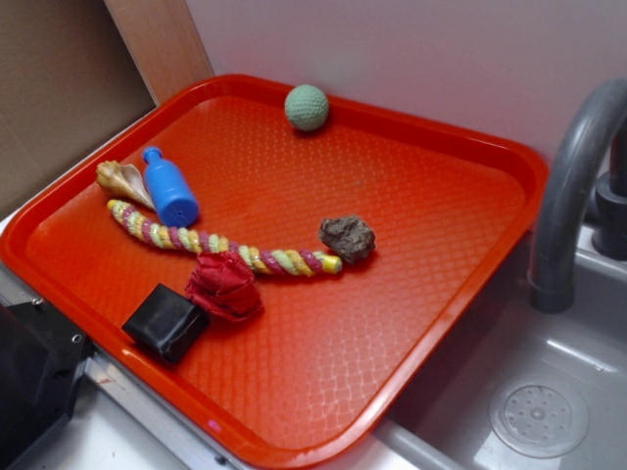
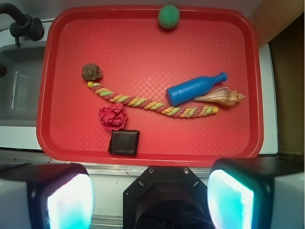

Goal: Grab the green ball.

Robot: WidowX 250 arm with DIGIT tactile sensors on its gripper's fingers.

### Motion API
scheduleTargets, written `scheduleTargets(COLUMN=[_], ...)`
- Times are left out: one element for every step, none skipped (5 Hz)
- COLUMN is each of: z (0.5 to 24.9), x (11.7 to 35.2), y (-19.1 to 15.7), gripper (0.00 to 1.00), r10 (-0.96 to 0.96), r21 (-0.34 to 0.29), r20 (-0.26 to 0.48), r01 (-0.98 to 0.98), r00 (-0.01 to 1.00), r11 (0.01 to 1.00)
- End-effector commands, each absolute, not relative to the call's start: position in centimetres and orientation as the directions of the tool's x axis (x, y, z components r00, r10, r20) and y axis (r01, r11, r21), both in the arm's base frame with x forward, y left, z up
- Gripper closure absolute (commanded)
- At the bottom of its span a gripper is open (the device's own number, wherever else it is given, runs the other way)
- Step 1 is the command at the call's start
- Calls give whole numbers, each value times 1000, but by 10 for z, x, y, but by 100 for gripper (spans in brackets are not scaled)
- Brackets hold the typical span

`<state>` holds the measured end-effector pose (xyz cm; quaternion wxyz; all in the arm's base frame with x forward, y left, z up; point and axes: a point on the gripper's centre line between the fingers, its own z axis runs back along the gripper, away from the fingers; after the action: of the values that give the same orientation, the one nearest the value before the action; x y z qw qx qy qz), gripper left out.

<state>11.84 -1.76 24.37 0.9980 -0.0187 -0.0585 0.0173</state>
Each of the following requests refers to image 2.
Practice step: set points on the blue toy bottle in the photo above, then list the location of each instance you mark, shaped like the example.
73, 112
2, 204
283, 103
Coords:
193, 88

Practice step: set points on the tan conch seashell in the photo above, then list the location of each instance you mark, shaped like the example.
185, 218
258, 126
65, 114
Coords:
222, 96

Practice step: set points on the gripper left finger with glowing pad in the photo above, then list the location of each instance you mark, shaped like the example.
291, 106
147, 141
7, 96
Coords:
45, 196

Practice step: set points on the multicoloured twisted rope toy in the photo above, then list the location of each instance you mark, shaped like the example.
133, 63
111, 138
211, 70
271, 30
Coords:
148, 104

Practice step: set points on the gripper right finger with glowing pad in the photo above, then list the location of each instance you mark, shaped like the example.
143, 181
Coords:
257, 193

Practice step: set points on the brown rock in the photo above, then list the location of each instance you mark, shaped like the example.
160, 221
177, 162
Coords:
91, 72

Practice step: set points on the red plastic tray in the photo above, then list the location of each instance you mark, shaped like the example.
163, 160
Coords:
139, 58

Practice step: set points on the green rubber ball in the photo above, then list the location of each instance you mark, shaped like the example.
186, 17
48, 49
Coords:
168, 17

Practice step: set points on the grey sink basin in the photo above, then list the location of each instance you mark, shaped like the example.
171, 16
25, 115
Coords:
20, 86

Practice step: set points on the grey faucet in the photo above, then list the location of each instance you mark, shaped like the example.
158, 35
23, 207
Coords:
24, 25

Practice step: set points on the black leather wallet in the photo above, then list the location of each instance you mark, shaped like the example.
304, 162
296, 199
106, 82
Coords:
124, 142

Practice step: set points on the brown cardboard panel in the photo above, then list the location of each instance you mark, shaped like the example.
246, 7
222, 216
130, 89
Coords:
280, 24

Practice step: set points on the crumpled red paper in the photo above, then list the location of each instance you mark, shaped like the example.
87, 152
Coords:
113, 117

